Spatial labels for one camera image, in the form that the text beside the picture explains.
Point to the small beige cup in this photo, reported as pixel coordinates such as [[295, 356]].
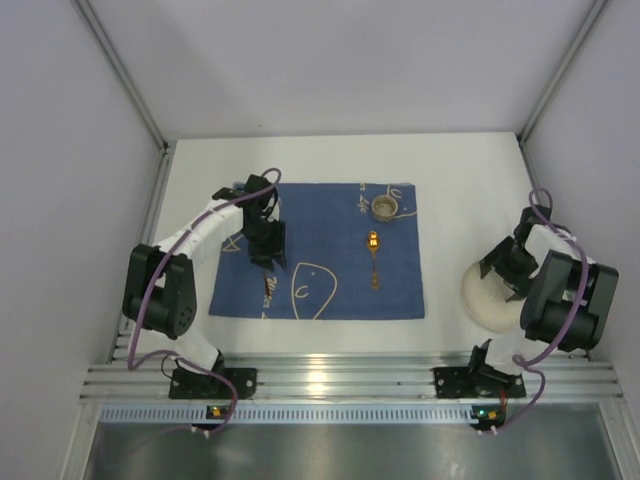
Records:
[[384, 208]]

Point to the slotted cable duct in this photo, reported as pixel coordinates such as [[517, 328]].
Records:
[[299, 414]]

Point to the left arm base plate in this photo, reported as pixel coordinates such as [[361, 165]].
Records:
[[187, 385]]

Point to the aluminium frame rail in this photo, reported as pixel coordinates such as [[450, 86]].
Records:
[[351, 378]]

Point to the copper spoon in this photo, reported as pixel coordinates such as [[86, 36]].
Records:
[[373, 245]]

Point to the blue cloth placemat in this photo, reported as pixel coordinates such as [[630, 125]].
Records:
[[329, 268]]

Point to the copper fork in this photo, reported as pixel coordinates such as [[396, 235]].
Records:
[[268, 294]]

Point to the white paper plate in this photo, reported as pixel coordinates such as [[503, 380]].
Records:
[[488, 300]]

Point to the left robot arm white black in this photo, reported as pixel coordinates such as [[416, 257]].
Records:
[[160, 291]]

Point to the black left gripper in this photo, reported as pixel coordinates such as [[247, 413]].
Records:
[[267, 253]]

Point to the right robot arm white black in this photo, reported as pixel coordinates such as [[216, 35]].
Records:
[[539, 292]]

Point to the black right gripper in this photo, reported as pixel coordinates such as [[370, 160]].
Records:
[[505, 271]]

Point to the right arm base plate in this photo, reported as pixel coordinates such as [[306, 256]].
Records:
[[459, 382]]

